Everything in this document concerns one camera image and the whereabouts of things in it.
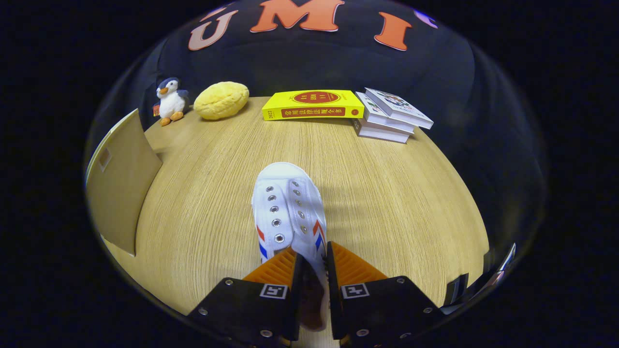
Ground yellow plush bun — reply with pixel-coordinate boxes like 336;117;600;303
193;81;250;121

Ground white canvas shoe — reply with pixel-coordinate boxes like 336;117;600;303
251;162;329;334

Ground plush penguin toy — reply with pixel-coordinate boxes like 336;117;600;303
153;77;190;127

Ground yellow book with red circle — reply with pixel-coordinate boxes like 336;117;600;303
262;90;365;121

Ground white book with brown spine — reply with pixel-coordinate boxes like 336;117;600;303
353;118;411;144

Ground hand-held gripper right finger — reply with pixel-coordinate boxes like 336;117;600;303
326;241;443;348

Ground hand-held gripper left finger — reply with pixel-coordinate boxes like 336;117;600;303
188;247;306;348

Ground white book with illustrated cover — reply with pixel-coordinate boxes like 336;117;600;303
365;87;434;130

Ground beige fabric storage box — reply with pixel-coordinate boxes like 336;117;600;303
86;109;162;257

